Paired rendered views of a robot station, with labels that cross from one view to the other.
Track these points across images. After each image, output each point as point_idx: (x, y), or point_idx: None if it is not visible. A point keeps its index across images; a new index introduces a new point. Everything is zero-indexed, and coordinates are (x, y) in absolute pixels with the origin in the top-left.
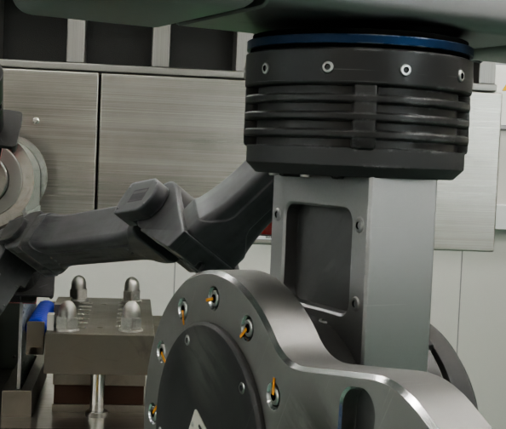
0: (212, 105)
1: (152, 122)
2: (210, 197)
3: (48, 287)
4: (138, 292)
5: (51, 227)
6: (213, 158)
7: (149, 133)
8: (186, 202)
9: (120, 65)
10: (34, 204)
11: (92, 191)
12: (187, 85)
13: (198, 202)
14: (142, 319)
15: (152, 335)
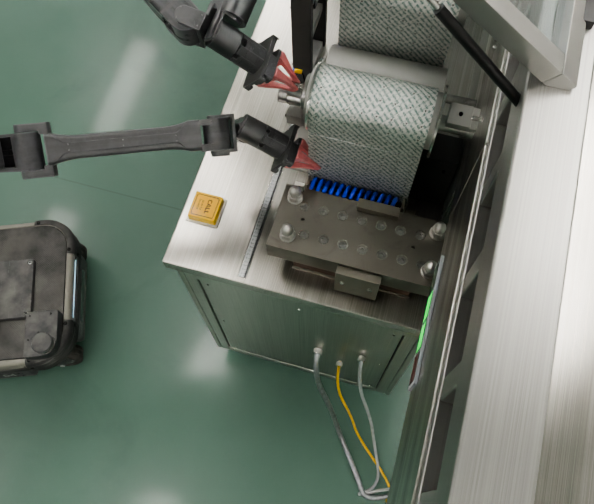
0: (455, 266)
1: (462, 217)
2: None
3: (273, 166)
4: (424, 272)
5: (171, 125)
6: (442, 290)
7: (460, 220)
8: (11, 142)
9: (487, 157)
10: (375, 147)
11: (457, 200)
12: (465, 232)
13: None
14: (333, 254)
15: (266, 243)
